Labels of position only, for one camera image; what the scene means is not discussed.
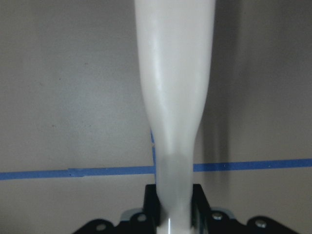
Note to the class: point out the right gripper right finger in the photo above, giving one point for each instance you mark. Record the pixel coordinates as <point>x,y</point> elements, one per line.
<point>208,220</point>

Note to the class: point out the white hand brush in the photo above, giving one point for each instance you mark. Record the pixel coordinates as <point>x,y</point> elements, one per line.
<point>174,41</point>

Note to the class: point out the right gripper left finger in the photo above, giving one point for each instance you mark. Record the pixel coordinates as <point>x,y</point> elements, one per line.
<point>142,220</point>

